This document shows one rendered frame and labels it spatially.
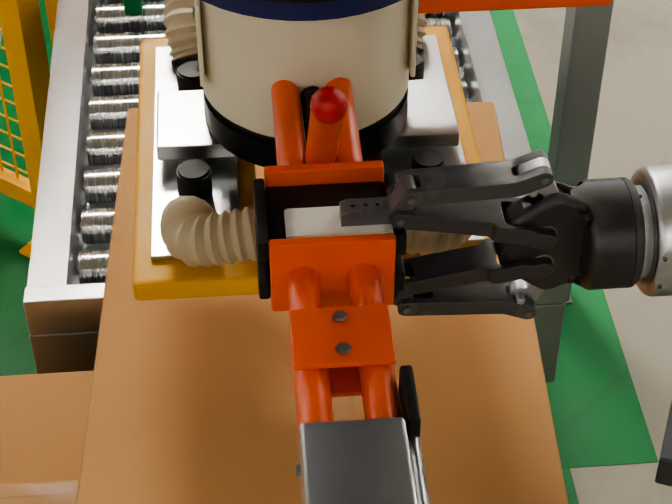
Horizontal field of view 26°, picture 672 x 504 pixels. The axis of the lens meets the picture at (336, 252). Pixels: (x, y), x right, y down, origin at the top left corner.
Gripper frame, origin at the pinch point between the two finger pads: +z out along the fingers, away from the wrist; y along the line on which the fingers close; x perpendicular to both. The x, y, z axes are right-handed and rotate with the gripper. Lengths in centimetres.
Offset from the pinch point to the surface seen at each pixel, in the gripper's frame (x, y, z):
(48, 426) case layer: 48, 69, 31
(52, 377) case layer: 56, 69, 31
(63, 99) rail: 108, 64, 32
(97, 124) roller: 111, 71, 28
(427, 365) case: 16.1, 29.0, -9.5
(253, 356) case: 18.5, 29.0, 5.9
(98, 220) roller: 85, 69, 26
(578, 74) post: 119, 72, -49
